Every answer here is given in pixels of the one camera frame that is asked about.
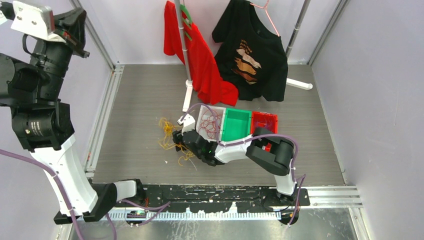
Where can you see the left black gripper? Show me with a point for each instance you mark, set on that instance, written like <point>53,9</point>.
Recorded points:
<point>70,27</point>

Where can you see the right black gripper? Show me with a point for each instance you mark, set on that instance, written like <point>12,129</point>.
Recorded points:
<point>177,138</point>

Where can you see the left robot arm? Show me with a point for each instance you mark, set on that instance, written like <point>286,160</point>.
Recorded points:
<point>41,121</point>

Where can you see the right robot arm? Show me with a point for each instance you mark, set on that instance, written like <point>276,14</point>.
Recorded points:
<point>273,152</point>

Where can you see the white plastic bin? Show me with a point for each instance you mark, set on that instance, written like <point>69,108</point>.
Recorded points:
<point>209,123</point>

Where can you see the green plastic bin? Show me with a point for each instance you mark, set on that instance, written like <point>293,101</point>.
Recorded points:
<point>236,124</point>

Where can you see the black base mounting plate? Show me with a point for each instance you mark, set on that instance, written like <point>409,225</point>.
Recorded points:
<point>213,198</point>

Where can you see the red plastic bin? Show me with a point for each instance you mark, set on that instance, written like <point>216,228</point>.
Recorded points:
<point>265,120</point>

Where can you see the black printed t-shirt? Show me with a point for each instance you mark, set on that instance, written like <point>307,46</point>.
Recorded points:
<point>250,57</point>

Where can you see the metal clothes rack pole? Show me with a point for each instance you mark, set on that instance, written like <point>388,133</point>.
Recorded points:
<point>180,21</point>

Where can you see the green clothes hanger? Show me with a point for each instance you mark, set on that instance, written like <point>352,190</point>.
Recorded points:
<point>187,21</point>

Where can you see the pink clothes hanger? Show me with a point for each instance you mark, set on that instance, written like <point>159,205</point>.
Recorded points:
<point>265,8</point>

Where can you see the right metal rack pole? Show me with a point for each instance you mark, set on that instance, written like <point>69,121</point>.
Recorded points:
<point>297,26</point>

